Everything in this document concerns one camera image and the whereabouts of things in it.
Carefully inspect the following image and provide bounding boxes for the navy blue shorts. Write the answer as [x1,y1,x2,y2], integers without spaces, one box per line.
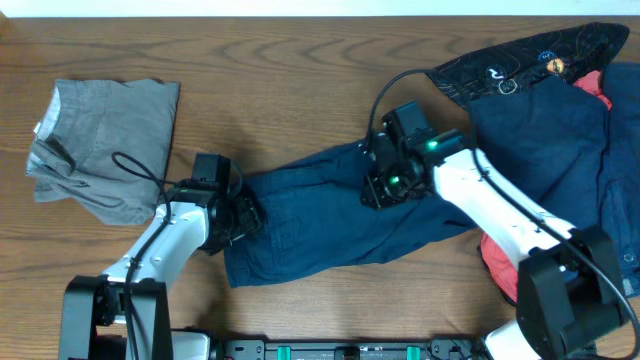
[224,143,476,288]

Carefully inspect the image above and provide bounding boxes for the blue denim jeans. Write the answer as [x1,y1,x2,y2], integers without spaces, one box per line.
[600,63,639,298]

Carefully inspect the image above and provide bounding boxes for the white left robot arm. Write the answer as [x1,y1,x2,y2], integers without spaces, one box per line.
[58,197,262,359]

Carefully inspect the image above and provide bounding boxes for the black patterned shorts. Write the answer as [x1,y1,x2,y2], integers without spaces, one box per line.
[431,22,630,105]

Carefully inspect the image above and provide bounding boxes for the dark blue garment in pile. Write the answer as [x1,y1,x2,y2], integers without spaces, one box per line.
[471,77,609,228]

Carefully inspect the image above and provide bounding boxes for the red garment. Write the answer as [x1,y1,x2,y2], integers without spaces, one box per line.
[478,70,613,306]

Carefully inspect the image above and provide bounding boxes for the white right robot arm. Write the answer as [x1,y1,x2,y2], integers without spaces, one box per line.
[362,131,638,359]

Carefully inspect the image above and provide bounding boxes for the folded grey shorts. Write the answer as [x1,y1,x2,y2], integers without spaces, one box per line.
[25,79,180,225]

